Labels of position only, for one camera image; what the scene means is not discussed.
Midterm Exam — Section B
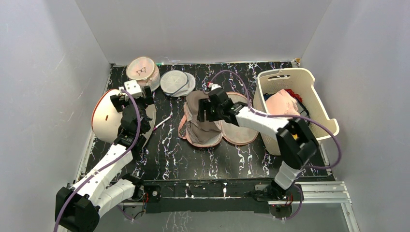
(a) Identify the cream cylindrical bin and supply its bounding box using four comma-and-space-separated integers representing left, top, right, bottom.
91, 89, 157, 144

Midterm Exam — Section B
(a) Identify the red lace garment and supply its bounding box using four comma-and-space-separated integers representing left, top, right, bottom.
285, 89, 303, 102

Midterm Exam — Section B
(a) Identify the purple capped marker pen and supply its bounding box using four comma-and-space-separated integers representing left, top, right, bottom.
153, 115, 173, 131

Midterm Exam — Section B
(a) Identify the taupe beige bra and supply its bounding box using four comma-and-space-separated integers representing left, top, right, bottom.
184, 90, 223, 145

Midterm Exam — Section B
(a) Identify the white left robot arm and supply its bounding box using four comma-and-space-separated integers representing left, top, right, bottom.
54, 81, 156, 232

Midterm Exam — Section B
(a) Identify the cream plastic laundry basket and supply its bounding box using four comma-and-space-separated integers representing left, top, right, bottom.
253, 68, 339, 136

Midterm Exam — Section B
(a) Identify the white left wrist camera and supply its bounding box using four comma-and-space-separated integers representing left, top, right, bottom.
119, 80, 143, 99

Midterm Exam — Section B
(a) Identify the pink round mesh laundry bag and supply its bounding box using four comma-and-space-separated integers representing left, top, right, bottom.
126, 57, 160, 91

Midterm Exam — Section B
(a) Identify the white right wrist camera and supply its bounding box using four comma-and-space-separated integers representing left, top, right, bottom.
207, 82, 221, 92

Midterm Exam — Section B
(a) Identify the white round mesh laundry bag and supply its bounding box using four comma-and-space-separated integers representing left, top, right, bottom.
160, 70, 196, 97

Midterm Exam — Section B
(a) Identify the grey black garment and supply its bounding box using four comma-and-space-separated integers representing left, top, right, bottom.
296, 99, 310, 118

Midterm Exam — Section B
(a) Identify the peach patterned mesh laundry bag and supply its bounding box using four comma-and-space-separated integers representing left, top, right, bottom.
178, 90, 258, 148

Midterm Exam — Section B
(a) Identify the pink garment in basket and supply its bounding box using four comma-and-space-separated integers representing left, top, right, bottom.
265, 89, 300, 116

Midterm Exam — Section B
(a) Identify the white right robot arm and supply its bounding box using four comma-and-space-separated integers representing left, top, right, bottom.
197, 87, 319, 200

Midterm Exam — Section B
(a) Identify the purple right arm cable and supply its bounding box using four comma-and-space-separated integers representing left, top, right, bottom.
208, 70, 342, 220

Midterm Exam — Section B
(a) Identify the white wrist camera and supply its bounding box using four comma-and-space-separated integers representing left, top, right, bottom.
119, 80, 143, 99
207, 82, 221, 92

